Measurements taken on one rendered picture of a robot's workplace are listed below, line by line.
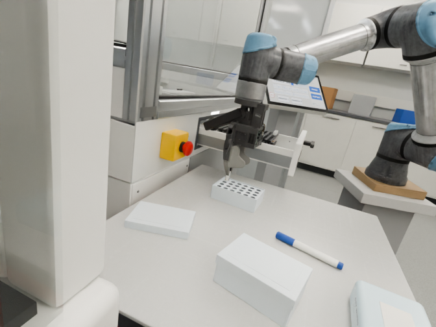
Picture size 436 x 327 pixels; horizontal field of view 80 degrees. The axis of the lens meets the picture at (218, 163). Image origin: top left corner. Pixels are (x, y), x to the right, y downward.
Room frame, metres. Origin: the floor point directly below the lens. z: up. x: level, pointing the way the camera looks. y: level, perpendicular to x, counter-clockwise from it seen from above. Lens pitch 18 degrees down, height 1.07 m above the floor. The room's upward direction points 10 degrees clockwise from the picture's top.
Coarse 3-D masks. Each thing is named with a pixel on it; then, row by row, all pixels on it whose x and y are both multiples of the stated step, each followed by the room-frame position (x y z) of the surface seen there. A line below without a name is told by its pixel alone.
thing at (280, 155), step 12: (204, 132) 0.87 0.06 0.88; (216, 132) 0.86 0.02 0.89; (204, 144) 0.87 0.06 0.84; (216, 144) 0.86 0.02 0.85; (264, 144) 0.81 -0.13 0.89; (276, 144) 1.04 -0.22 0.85; (288, 144) 1.02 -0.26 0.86; (252, 156) 0.82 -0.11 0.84; (264, 156) 0.81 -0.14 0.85; (276, 156) 0.79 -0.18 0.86; (288, 156) 0.78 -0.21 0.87; (288, 168) 0.78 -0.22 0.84
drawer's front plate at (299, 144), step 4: (304, 132) 0.97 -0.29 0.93; (300, 136) 0.87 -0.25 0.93; (304, 136) 0.88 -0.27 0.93; (300, 140) 0.79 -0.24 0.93; (296, 144) 0.76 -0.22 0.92; (300, 144) 0.76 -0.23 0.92; (296, 148) 0.76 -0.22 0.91; (300, 148) 0.76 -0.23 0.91; (296, 152) 0.76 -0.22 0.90; (296, 156) 0.76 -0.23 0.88; (292, 160) 0.76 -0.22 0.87; (296, 160) 0.76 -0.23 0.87; (292, 164) 0.76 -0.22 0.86; (296, 164) 0.76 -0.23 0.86; (292, 168) 0.76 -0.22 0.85; (288, 172) 0.76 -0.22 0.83; (292, 172) 0.76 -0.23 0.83
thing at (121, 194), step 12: (192, 156) 0.86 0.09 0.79; (204, 156) 0.97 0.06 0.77; (216, 156) 1.10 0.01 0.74; (168, 168) 0.71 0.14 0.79; (180, 168) 0.78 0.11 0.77; (192, 168) 0.87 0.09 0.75; (216, 168) 1.13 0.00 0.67; (108, 180) 0.58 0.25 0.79; (120, 180) 0.57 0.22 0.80; (144, 180) 0.60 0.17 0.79; (156, 180) 0.66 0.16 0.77; (168, 180) 0.72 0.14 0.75; (108, 192) 0.58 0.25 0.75; (120, 192) 0.57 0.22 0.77; (132, 192) 0.56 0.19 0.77; (144, 192) 0.60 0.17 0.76; (108, 204) 0.58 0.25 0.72; (120, 204) 0.56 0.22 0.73; (132, 204) 0.56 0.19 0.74; (108, 216) 0.57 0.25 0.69
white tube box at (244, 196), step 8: (224, 176) 0.71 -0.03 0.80; (216, 184) 0.65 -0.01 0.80; (224, 184) 0.66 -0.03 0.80; (232, 184) 0.68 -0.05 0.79; (240, 184) 0.69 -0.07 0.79; (248, 184) 0.69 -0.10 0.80; (216, 192) 0.63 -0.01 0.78; (224, 192) 0.62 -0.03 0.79; (232, 192) 0.62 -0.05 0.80; (240, 192) 0.63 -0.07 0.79; (248, 192) 0.64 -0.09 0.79; (256, 192) 0.65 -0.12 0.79; (264, 192) 0.67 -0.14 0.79; (224, 200) 0.62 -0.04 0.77; (232, 200) 0.61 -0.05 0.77; (240, 200) 0.61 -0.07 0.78; (248, 200) 0.60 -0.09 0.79; (256, 200) 0.59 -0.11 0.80; (248, 208) 0.60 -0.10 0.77; (256, 208) 0.62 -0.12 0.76
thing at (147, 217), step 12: (144, 204) 0.51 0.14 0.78; (156, 204) 0.52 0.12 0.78; (132, 216) 0.46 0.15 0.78; (144, 216) 0.46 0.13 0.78; (156, 216) 0.47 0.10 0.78; (168, 216) 0.48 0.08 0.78; (180, 216) 0.49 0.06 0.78; (192, 216) 0.50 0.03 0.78; (132, 228) 0.44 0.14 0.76; (144, 228) 0.44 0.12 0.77; (156, 228) 0.44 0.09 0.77; (168, 228) 0.44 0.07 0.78; (180, 228) 0.44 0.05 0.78
